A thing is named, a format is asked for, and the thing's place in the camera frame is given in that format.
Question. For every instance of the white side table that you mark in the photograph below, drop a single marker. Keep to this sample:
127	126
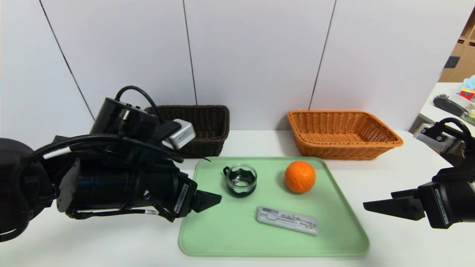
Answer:
428	111

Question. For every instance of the orange fruit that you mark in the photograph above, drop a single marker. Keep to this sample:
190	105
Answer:
300	177

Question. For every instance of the dark brown wicker basket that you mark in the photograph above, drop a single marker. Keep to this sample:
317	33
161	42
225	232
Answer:
211	126

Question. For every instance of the green plastic tray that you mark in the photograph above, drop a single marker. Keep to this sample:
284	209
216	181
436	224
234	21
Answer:
230	230

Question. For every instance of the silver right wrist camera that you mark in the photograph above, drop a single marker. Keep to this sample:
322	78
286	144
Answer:
432	139

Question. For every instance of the wooden shelf cabinet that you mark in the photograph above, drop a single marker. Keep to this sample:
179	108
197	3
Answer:
464	63

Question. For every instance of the metal drawing compass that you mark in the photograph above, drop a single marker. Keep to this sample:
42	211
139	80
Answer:
285	218

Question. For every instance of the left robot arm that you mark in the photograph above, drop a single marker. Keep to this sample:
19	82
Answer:
104	185

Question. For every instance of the glass cup with black holder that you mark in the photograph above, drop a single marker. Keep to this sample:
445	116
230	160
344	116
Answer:
241	181

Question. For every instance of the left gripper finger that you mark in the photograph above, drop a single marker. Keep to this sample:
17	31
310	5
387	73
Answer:
206	200

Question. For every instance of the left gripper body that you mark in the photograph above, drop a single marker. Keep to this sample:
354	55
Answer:
184	199

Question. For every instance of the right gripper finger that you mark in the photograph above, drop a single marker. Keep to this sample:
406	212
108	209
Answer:
408	193
400	207

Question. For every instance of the orange wicker basket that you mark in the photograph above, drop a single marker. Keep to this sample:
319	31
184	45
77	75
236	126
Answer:
334	148

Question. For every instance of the grey packet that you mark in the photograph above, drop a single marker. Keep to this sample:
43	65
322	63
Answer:
267	220

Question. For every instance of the clear plastic package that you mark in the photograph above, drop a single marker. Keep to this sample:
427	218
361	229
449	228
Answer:
465	107

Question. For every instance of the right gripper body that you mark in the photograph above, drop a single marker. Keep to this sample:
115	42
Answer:
438	205

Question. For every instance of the black round brush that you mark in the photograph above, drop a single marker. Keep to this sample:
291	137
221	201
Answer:
447	105

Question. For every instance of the blue plush toy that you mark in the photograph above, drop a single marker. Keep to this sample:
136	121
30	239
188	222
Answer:
469	82

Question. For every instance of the dark grey wall box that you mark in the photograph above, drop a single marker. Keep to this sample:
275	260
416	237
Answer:
451	62

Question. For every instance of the red toy block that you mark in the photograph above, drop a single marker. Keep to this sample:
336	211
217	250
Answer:
467	94

